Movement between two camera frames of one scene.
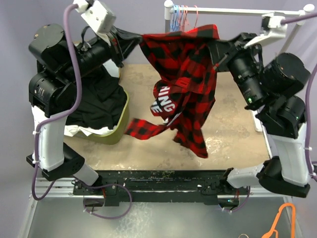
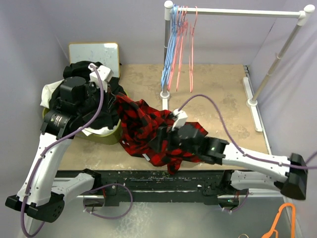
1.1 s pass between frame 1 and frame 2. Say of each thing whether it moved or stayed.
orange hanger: stayed
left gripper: moved
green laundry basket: stayed
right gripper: moved
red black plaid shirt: moved
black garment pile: stayed
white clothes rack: stayed
